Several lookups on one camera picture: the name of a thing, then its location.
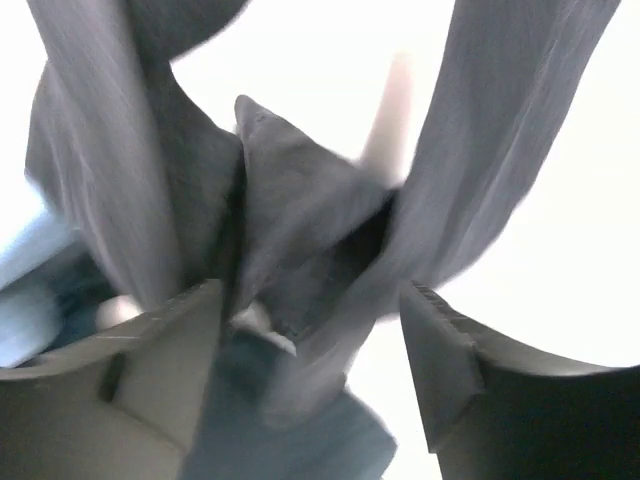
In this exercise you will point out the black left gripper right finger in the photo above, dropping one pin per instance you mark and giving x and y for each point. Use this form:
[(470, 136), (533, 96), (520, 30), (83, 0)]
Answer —
[(495, 408)]

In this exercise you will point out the black denim trousers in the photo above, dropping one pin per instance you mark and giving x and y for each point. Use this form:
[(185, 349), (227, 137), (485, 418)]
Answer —
[(165, 199)]

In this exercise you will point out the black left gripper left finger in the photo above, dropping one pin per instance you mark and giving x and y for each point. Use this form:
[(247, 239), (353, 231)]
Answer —
[(122, 404)]

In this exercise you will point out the light blue hanging trousers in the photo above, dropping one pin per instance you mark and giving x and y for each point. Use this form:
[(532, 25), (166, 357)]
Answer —
[(50, 291)]

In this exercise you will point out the pink plastic hanger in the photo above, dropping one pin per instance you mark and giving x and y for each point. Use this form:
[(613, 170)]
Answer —
[(385, 152)]

